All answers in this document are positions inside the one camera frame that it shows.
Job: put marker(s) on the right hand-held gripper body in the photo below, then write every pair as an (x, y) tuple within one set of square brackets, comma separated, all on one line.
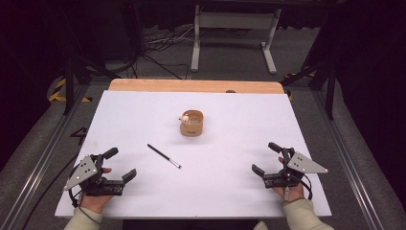
[(303, 164)]

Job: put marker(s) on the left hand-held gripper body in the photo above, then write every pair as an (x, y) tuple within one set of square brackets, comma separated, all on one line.
[(83, 171)]

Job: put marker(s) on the person's right hand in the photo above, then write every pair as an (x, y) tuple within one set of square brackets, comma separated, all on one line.
[(293, 192)]

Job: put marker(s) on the person's left hand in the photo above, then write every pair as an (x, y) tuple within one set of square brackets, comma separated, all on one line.
[(95, 202)]

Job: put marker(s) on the black pen with silver tip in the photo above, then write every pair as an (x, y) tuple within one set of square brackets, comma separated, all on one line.
[(163, 156)]

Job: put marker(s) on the black tripod stand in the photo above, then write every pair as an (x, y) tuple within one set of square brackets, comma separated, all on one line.
[(330, 96), (68, 87)]

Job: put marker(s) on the wooden pen holder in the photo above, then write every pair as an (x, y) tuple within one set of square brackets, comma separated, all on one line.
[(192, 129)]

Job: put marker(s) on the yellow and black tape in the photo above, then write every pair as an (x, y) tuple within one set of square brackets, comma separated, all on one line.
[(59, 84)]

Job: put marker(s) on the grey metal stand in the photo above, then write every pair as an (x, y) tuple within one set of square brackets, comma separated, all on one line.
[(236, 19)]

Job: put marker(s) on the aluminium floor rail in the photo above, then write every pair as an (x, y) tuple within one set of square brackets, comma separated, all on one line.
[(345, 153), (38, 166)]

